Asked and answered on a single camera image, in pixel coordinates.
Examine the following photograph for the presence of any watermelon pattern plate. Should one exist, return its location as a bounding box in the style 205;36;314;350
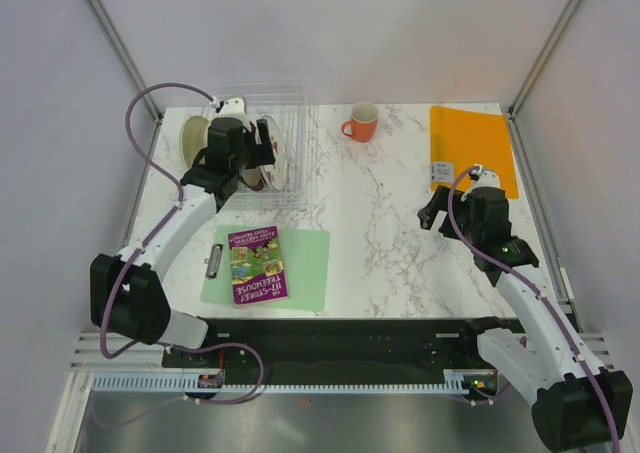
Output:
256;115;288;191

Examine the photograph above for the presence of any dark red rimmed plate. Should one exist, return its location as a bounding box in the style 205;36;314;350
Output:
241;167;264;191

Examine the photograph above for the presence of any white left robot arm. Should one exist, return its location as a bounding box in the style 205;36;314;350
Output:
90;113;284;366

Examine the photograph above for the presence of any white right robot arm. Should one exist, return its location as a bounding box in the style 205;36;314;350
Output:
418;186;633;452

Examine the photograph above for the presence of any cream green plate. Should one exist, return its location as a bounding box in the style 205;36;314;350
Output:
179;116;210;169

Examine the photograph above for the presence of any orange plastic folder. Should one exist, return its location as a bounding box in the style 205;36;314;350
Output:
430;105;519;199

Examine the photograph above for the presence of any green clipboard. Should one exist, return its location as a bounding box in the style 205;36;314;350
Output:
200;224;330;311

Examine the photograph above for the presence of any orange ceramic mug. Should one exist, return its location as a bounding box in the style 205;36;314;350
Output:
341;102;379;143

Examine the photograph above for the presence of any purple treehouse book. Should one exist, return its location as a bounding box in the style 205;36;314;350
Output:
228;226;289;307

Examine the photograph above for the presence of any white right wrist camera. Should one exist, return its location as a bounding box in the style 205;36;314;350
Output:
469;164;501;190

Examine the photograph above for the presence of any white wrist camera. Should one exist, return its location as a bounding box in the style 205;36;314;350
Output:
469;164;501;190
207;95;249;124

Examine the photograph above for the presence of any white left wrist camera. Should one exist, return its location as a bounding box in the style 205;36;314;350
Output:
207;95;249;124

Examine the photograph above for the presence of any clear wire dish rack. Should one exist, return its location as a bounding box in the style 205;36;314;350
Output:
212;81;317;210

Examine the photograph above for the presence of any white slotted cable duct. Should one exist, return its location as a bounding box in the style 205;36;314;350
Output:
91;370;480;395

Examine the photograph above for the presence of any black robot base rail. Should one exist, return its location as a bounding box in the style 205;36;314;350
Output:
162;317;524;385

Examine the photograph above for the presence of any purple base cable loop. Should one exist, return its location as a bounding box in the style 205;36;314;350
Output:
182;342;267;405

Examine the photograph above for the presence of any left aluminium frame post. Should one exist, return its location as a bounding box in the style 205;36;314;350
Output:
83;0;147;93

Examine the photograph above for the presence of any aluminium frame post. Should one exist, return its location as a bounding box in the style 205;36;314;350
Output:
83;0;147;93
505;0;584;120

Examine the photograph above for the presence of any right aluminium frame post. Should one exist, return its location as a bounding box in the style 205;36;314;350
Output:
505;0;584;120

